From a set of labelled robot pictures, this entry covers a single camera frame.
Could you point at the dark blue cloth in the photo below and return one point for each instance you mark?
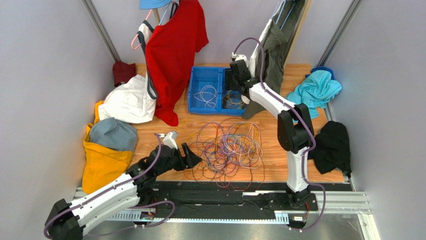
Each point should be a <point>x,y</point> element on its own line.
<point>321,68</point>

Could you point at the grey-blue cloth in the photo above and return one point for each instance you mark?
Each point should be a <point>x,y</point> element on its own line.
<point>114,134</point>

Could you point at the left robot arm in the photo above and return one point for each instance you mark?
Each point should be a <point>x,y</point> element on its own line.
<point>133,189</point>

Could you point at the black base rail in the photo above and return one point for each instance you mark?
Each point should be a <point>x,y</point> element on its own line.
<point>256,203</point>

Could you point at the yellow cloth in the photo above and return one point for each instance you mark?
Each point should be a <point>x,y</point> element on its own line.
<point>103,165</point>

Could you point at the blue divided plastic bin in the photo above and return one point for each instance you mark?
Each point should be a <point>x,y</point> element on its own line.
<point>207,95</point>

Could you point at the wooden pole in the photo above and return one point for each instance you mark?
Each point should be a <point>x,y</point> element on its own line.
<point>297,31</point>

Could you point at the dark red cloth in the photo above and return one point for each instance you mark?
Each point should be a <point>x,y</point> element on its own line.
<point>123,72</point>

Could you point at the metal corner rail right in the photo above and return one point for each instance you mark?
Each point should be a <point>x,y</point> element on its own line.
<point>339,32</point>

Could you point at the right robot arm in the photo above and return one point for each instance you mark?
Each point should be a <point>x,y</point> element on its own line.
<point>295,132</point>

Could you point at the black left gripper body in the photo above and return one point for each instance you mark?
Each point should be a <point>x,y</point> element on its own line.
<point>178,162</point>

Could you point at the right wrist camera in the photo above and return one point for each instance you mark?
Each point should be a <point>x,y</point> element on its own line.
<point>237,57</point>

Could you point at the red t-shirt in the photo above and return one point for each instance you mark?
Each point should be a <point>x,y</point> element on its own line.
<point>170,56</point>

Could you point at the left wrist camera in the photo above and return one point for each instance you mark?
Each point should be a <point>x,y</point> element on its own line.
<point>170,139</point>

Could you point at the olive green hanging garment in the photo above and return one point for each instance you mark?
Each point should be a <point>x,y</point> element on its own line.
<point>277,41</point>

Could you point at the metal corner rail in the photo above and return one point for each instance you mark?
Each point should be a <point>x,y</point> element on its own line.
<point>339,32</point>
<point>101,29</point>

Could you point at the metal corner rail left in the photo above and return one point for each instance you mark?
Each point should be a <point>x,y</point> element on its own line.
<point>101,29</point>

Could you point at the white cloth with black trim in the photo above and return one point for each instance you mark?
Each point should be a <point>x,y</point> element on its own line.
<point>133,102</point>

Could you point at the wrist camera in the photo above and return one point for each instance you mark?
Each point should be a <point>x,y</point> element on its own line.
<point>170,139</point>
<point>237,57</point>

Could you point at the blue hat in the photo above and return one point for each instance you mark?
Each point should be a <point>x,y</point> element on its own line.
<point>152,4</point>

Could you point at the turquoise cloth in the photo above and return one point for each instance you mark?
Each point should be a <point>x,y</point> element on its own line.
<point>315,92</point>

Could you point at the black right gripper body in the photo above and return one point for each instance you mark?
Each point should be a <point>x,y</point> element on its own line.
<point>237,67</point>

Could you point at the pink hanger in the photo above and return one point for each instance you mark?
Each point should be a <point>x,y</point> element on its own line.
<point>144,33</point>

